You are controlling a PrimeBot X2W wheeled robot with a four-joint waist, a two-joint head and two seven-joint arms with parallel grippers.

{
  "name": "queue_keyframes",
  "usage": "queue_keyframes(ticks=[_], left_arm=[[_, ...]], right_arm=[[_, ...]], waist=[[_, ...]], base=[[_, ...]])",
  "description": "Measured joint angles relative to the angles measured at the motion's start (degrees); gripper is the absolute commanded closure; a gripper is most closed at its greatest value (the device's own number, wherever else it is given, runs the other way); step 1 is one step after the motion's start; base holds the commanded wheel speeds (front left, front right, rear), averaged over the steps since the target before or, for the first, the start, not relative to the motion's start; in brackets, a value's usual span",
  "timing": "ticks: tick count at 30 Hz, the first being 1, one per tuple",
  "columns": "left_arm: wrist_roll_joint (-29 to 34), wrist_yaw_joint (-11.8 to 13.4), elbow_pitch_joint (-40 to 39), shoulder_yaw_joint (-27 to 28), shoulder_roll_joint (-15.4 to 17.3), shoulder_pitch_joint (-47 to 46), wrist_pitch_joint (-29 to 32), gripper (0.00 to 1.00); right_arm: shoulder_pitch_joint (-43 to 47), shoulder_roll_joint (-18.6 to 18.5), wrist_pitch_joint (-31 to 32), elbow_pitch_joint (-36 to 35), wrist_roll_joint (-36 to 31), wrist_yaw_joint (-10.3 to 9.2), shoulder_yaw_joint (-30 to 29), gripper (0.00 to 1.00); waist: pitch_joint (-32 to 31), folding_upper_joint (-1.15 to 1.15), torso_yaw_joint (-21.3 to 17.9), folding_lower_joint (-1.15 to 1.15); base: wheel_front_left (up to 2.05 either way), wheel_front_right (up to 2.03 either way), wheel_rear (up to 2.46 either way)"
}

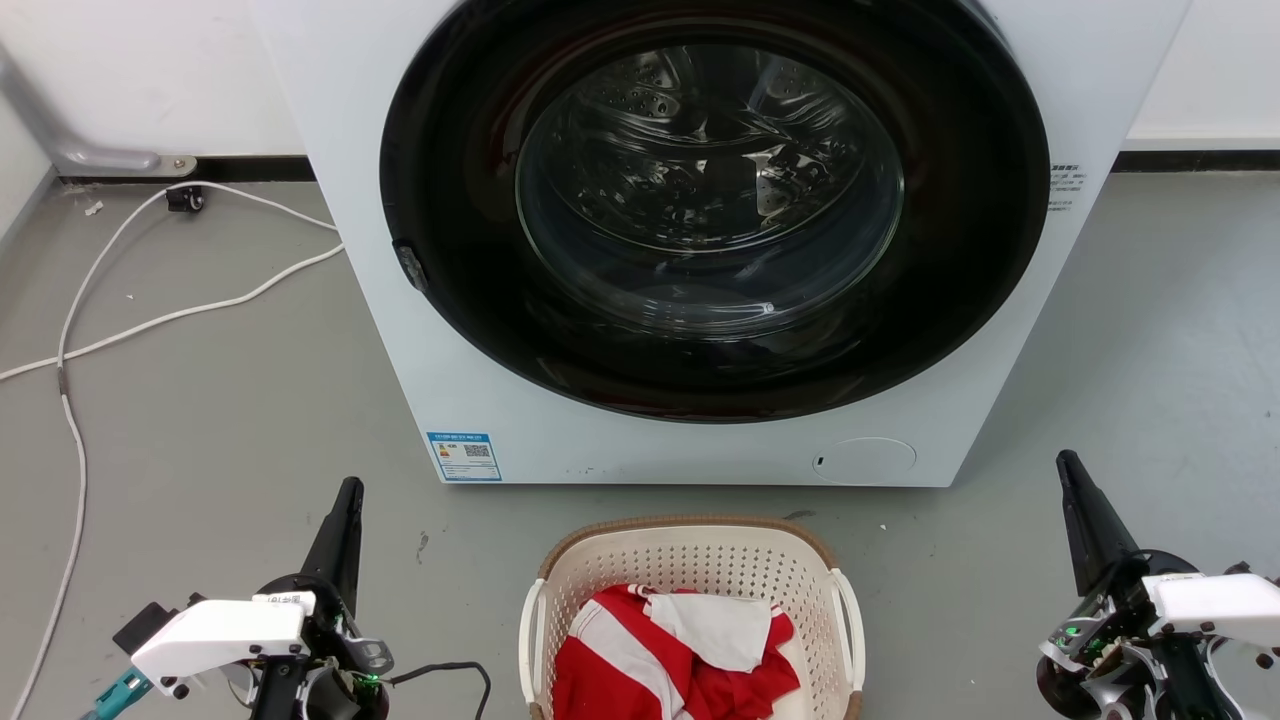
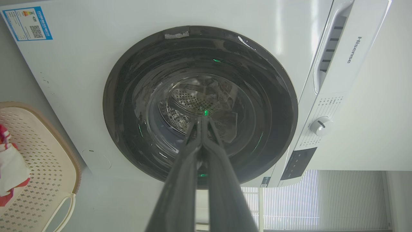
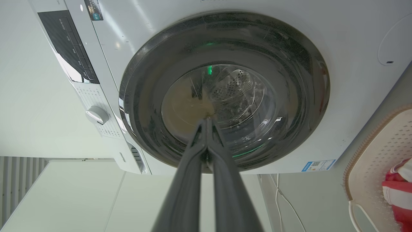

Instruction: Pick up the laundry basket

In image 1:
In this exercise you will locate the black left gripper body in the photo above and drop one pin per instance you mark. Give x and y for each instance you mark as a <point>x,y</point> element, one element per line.
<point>335,640</point>

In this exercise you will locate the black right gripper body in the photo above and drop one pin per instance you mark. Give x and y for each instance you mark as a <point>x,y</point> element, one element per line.
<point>1110,640</point>

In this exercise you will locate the round white filter cover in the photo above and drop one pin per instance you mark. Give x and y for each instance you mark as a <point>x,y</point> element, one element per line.
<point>865,460</point>

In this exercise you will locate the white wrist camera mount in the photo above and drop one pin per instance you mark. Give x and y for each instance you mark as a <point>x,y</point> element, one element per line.
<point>215,635</point>
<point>1220,600</point>

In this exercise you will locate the white cloth piece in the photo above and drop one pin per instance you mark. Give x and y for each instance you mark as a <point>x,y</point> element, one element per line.
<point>715,625</point>

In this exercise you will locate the cream perforated laundry basket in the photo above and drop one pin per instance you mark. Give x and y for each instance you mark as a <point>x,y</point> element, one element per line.
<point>700,560</point>

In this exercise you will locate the small text warning sticker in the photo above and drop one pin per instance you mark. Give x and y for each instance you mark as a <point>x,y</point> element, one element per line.
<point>1064,188</point>

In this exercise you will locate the steel washer drum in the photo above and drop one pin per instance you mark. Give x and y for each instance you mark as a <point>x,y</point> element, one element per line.
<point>660,100</point>

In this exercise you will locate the small black floor clip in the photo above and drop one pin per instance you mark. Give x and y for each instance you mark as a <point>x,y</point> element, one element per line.
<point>185,199</point>

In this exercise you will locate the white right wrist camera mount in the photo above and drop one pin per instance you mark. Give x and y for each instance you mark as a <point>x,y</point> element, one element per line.
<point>1220,600</point>

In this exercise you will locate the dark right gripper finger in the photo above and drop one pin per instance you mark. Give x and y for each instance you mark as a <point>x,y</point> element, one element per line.
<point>1105,540</point>
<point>1080,540</point>

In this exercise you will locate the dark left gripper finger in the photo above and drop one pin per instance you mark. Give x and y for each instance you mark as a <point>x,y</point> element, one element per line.
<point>352,550</point>
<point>328,545</point>

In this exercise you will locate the grey floor pipe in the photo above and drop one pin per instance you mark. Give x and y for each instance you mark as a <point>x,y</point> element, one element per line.
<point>60,150</point>

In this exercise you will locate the red white striped garment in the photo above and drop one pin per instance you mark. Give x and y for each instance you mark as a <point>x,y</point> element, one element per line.
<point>620,650</point>

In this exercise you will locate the white front-load washing machine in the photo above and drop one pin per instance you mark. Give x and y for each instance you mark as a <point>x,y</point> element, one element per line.
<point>400,120</point>

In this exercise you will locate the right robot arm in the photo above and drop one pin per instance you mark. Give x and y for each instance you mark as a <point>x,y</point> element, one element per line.
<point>1190,685</point>

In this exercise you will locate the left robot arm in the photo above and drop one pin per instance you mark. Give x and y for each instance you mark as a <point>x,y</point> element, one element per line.
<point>275,695</point>

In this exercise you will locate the blue energy label sticker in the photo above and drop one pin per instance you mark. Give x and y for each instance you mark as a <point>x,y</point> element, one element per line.
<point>464,456</point>

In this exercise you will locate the black round washer door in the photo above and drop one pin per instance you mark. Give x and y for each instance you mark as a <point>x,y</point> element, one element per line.
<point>460,180</point>

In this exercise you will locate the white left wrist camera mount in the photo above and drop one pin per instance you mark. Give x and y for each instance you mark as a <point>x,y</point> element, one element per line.
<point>215,635</point>

